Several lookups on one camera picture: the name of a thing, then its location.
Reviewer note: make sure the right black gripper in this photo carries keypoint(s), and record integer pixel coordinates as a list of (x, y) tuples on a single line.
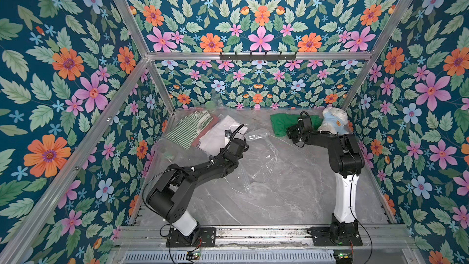
[(293, 131)]

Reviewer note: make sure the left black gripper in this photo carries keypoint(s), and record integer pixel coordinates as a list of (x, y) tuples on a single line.
[(240, 155)]

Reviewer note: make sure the green t-shirt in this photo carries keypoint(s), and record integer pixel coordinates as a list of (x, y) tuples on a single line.
[(281, 122)]

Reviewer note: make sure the clear plastic vacuum bag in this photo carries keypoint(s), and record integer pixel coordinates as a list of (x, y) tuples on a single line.
[(260, 161)]

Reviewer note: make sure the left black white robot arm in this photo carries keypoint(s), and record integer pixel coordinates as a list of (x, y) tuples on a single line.
[(170, 196)]

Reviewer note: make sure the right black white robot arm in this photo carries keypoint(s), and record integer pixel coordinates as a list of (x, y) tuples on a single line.
[(346, 161)]

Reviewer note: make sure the red garment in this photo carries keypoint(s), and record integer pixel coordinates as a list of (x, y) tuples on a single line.
[(213, 122)]

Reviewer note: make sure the white teddy bear blue shirt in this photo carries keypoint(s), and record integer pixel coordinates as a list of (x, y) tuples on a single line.
[(335, 121)]

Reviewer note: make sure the green white striped garment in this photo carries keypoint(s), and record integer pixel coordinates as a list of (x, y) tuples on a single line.
[(188, 128)]

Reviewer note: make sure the black wall hook rail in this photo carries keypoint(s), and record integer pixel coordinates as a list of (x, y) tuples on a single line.
[(265, 56)]

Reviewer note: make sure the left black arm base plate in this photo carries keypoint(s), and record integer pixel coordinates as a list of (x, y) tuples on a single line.
[(200, 238)]

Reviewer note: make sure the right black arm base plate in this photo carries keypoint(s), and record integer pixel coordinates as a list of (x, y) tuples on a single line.
[(327, 236)]

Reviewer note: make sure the white slotted cable duct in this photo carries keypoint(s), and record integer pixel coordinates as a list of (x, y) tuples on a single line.
[(231, 257)]

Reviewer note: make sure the aluminium front rail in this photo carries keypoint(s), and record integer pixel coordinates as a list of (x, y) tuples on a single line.
[(377, 236)]

